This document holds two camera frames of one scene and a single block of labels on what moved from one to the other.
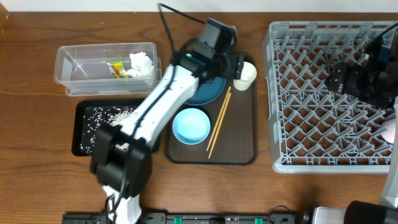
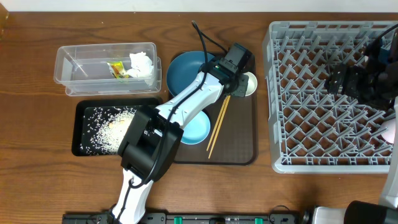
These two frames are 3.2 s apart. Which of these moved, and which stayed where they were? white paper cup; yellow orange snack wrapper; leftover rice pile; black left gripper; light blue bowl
Moved: black left gripper; white paper cup
Stayed: light blue bowl; yellow orange snack wrapper; leftover rice pile
